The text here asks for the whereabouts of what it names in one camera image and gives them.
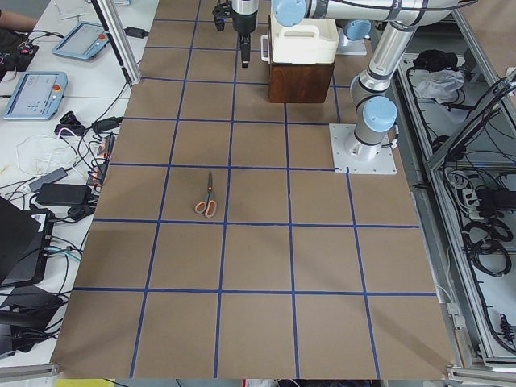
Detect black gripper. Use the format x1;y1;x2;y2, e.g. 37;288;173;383
231;0;258;68

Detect grey orange scissors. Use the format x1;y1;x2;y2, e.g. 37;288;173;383
193;172;218;218

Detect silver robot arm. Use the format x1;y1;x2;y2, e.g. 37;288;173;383
272;1;459;161

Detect dark wooden drawer cabinet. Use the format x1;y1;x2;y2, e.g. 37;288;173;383
268;62;335;104

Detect cream plastic tray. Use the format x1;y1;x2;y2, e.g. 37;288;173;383
269;15;339;65

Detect small black power brick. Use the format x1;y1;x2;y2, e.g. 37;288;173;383
124;27;148;39

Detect upper blue teach pendant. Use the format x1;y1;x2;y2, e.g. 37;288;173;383
52;22;109;60

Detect blue teach pendant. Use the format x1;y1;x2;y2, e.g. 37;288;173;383
52;22;109;60
2;71;68;120

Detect lower blue teach pendant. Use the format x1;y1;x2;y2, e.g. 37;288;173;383
2;71;68;120

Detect black power adapter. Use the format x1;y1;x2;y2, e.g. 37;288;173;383
35;183;91;206

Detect black laptop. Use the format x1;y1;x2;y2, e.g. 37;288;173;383
1;198;55;288

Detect aluminium frame post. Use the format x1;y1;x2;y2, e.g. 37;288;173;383
92;0;141;87

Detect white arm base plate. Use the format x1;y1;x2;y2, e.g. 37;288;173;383
329;123;397;175

